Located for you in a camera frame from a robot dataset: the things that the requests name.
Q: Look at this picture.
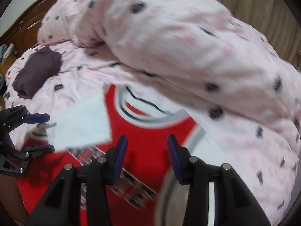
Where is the pink cat-print quilt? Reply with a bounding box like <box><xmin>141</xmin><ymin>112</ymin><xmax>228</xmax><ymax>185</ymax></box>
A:
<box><xmin>37</xmin><ymin>0</ymin><xmax>300</xmax><ymax>152</ymax></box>

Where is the pink cat-print bed sheet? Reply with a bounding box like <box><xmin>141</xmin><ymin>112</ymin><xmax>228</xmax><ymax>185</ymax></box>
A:
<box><xmin>4</xmin><ymin>40</ymin><xmax>301</xmax><ymax>226</ymax></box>

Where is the dark wooden headboard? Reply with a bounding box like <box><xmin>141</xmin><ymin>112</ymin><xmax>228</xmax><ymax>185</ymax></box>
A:
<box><xmin>1</xmin><ymin>0</ymin><xmax>57</xmax><ymax>57</ymax></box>

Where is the red basketball jersey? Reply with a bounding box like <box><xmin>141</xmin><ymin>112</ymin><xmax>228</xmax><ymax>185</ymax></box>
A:
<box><xmin>16</xmin><ymin>82</ymin><xmax>234</xmax><ymax>226</ymax></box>

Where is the blue-grey clothes pile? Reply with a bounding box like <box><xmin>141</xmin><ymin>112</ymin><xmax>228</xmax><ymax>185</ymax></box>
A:
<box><xmin>0</xmin><ymin>43</ymin><xmax>15</xmax><ymax>63</ymax></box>

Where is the folded dark purple garment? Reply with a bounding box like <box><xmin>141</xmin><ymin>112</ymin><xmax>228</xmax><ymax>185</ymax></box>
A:
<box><xmin>12</xmin><ymin>47</ymin><xmax>62</xmax><ymax>99</ymax></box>

